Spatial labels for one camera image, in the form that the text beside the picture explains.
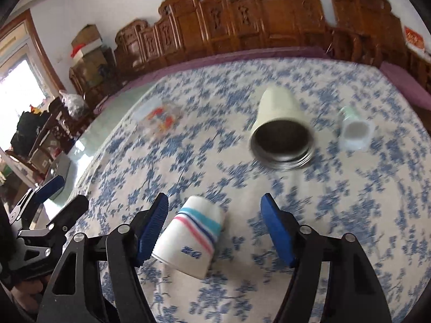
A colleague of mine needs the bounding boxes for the small pale green cup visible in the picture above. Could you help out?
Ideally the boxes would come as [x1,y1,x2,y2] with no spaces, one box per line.
[338,107,376,152]

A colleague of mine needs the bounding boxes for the carved wooden armchair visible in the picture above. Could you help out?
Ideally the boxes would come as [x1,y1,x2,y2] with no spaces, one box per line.
[332,0,408,68]

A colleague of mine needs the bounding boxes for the blue floral tablecloth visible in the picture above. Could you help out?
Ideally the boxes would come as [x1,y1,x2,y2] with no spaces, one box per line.
[75,59,430,322]

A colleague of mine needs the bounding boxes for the person's left hand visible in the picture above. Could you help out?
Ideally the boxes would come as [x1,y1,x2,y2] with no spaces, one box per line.
[10,279,44,314]

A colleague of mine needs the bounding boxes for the striped white paper cup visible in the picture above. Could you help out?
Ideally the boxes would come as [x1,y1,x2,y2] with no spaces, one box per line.
[152,195,225,279]

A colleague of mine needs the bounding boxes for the stacked cardboard boxes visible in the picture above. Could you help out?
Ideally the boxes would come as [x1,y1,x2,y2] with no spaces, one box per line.
[69,24,115,93]

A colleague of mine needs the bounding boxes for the purple sofa cushion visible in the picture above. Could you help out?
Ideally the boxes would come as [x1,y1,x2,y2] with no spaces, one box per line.
[93,46,331,115]

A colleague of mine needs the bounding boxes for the purple armchair cushion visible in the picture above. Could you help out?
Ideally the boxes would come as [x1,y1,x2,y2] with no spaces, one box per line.
[379,61,431,111]

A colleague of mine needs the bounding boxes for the carved wooden sofa bench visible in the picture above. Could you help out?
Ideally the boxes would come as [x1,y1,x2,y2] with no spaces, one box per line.
[114,0,332,80]

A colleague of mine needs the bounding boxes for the dark wooden chair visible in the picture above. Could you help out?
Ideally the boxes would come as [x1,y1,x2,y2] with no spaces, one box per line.
[5,97,75,182]

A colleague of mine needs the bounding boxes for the cream steel tumbler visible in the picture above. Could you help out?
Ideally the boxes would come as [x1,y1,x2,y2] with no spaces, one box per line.
[248,85,316,171]

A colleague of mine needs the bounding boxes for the grey metal utensil box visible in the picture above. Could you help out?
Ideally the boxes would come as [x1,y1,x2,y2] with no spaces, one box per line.
[44,152,71,199]

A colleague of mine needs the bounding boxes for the clear glass with colourful print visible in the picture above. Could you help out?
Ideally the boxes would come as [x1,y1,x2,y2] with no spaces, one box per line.
[142,102,182,136]

